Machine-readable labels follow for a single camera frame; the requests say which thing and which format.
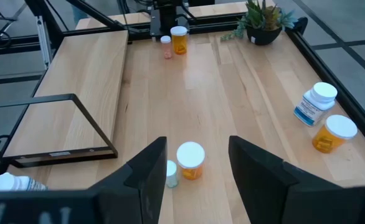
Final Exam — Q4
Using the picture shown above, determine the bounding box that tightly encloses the black metal table frame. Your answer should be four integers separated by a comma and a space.
0, 0, 365, 156

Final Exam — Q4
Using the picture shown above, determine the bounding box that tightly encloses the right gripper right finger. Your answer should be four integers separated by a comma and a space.
228, 135, 342, 224

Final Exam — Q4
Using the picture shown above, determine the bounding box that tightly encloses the silver aluminium extrusion post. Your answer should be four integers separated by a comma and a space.
35, 14, 54, 68

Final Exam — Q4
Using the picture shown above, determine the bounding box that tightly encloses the succulent plant black pot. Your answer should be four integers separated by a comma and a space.
220, 0, 298, 46

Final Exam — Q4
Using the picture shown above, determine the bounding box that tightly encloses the orange medicine bottle white cap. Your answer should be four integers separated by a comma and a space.
170, 26, 189, 55
176, 141, 206, 181
311, 114, 359, 154

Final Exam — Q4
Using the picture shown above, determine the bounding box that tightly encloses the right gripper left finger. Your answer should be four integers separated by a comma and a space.
88, 136, 168, 224

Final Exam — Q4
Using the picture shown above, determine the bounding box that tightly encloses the small pink medicine bottle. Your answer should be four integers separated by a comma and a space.
160, 35, 173, 60

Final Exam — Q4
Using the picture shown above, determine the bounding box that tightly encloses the small clear green medicine bottle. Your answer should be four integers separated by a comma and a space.
166, 159, 179, 189

